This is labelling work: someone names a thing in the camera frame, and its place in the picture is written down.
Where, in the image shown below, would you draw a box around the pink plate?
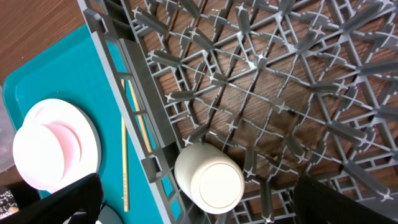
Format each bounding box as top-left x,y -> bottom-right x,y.
12,98 -> 101,193

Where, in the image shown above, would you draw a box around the black plastic tray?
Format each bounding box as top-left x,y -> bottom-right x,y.
1,181 -> 40,219

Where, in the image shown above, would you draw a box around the wooden chopstick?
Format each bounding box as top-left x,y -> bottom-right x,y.
128,80 -> 152,152
121,79 -> 130,213

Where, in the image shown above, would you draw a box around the left wooden chopstick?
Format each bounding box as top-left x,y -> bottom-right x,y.
121,79 -> 130,213

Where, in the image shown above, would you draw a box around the grey dishwasher rack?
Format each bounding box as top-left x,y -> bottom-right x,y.
78,0 -> 397,223

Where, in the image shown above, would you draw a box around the white cup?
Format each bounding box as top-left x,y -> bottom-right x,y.
174,142 -> 245,215

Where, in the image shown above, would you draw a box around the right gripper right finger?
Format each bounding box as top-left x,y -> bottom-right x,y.
293,175 -> 395,224

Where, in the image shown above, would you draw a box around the right wooden chopstick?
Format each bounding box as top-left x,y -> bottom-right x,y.
128,80 -> 152,152

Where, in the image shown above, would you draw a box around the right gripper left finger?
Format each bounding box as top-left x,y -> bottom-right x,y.
1,173 -> 104,224

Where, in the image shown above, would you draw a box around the rice and food scraps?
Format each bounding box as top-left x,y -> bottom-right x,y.
0,189 -> 19,219

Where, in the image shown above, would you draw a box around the teal serving tray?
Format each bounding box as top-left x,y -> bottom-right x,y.
3,26 -> 163,223

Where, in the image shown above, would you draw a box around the grey bowl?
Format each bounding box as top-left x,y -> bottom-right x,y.
95,205 -> 123,224

